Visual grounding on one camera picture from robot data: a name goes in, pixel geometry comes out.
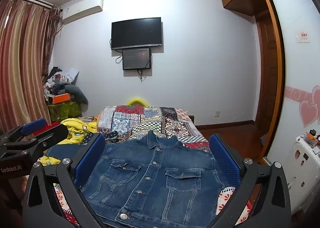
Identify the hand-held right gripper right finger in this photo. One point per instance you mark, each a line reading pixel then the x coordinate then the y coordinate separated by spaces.
pixel 223 160

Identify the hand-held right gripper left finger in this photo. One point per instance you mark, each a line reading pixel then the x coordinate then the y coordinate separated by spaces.
pixel 90 161

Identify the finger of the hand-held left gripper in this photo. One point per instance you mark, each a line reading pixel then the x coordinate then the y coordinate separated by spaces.
pixel 51 135
pixel 32 126

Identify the blue denim jeans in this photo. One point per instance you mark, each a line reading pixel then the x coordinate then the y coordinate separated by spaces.
pixel 155 175

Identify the pile of clothes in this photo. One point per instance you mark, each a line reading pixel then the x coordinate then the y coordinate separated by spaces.
pixel 56 80

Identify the red cloth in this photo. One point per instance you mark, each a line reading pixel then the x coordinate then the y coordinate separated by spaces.
pixel 50 126

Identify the yellow cartoon blanket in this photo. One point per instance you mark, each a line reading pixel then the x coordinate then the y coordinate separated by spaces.
pixel 75 130

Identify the green patterned cloth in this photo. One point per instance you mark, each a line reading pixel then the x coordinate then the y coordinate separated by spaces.
pixel 66 111

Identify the navy patterned cloth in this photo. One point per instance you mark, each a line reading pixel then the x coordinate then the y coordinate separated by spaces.
pixel 113 136

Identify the floral bed sheet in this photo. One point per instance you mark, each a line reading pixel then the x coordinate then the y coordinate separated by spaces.
pixel 226 198

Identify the grey cushion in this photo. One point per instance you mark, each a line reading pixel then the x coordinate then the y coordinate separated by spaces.
pixel 78 94

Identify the dark wooden bed footboard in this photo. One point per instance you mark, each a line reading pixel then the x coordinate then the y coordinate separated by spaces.
pixel 191 119

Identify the patchwork quilt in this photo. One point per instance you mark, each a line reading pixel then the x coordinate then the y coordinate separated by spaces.
pixel 140 120

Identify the striped brown curtain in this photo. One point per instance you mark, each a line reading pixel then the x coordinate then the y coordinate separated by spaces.
pixel 22 55

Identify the yellow chair back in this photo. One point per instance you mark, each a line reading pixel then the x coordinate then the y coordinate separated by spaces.
pixel 136 101

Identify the small black device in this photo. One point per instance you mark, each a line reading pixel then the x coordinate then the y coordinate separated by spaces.
pixel 312 132

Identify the wooden door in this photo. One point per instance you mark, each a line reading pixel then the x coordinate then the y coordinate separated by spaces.
pixel 267 72

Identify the small black monitor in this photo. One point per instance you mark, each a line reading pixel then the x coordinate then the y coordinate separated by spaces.
pixel 136 59

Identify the white air conditioner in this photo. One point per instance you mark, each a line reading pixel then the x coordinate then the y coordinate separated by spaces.
pixel 82 9

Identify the red and white sticker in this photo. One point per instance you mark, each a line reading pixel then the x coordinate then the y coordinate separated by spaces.
pixel 304 36

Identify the white wall socket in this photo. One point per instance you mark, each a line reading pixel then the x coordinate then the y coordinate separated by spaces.
pixel 217 114

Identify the black wall television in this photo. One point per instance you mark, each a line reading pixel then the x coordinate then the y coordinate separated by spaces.
pixel 137 33

